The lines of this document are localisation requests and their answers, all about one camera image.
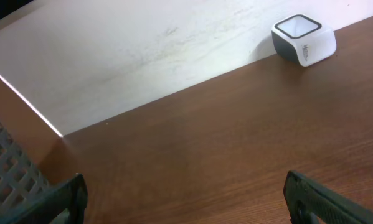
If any dark grey mesh basket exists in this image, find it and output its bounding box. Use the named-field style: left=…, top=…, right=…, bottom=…
left=0, top=122, right=73, bottom=223

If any white barcode scanner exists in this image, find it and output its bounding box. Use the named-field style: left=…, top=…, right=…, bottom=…
left=271, top=14, right=337, bottom=67

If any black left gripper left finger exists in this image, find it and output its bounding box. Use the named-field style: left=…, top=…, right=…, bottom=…
left=0, top=173, right=88, bottom=224

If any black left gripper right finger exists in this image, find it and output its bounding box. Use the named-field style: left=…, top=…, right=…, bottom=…
left=283, top=170, right=373, bottom=224

